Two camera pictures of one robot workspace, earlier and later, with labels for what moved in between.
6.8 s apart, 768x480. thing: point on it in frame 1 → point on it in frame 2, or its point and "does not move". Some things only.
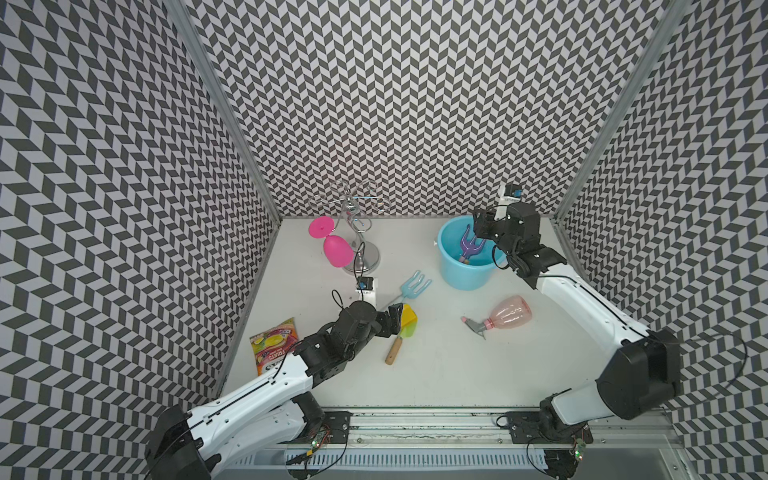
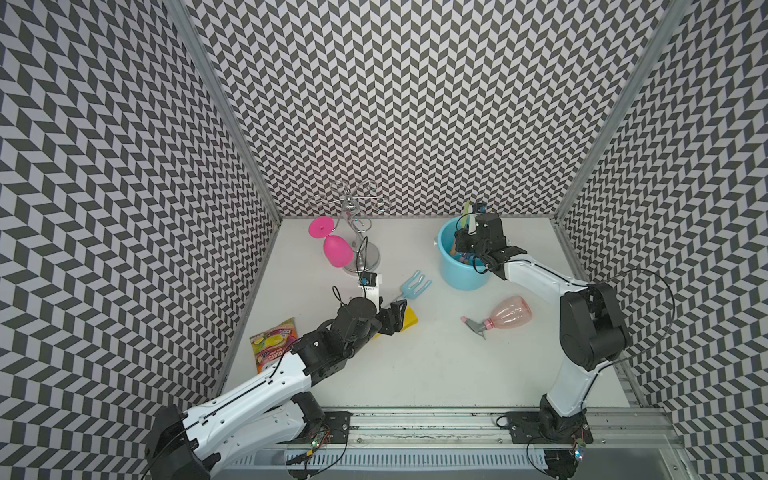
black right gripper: x=482 y=223 → x=461 y=235
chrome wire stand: x=358 y=203 does not move
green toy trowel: x=408 y=325 → x=467 y=212
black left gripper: x=386 y=329 does not move
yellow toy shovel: x=408 y=315 does not move
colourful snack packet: x=274 y=344 does not move
